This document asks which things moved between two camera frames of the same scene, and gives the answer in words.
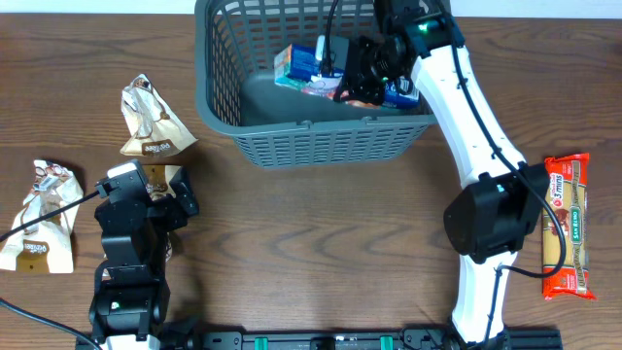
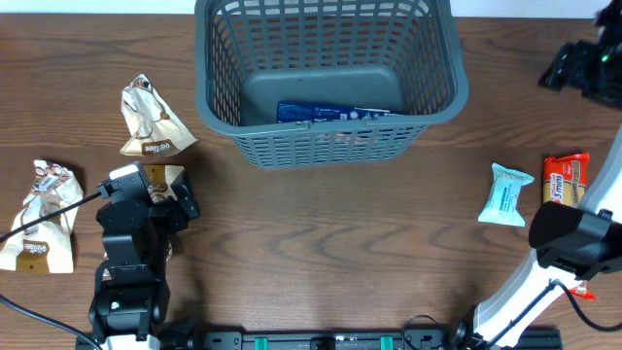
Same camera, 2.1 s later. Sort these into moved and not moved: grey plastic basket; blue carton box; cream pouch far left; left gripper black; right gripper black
Moved: right gripper black; blue carton box
Not moved: grey plastic basket; cream pouch far left; left gripper black
